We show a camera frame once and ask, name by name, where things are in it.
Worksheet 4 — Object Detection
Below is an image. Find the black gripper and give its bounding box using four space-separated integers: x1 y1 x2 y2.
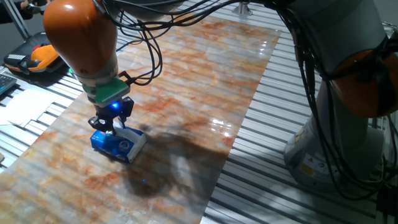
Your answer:
88 96 135 134

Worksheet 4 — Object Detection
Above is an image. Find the aluminium frame pole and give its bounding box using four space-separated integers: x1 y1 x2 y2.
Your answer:
2 0 32 40
231 0 253 16

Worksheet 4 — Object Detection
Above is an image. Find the black keyboard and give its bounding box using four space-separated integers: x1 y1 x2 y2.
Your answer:
0 73 18 96

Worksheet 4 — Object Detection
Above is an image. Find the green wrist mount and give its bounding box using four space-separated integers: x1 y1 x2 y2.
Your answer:
81 76 131 108

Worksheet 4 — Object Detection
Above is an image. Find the orange black teach pendant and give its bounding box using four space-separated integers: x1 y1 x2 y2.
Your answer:
2 30 68 75

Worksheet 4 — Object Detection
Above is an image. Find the orange marble pattern mat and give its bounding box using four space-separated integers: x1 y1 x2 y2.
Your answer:
0 14 282 224

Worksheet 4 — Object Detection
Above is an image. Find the blue tissue pack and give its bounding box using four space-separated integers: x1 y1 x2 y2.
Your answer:
90 126 148 164

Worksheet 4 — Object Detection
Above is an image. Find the white paper sheet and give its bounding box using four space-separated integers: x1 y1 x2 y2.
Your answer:
0 88 63 127

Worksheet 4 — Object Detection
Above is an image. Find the dark sleeved forearm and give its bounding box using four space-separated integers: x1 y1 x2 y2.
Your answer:
0 2 24 25

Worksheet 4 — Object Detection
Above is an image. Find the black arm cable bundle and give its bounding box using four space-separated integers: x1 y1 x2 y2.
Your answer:
93 0 398 200

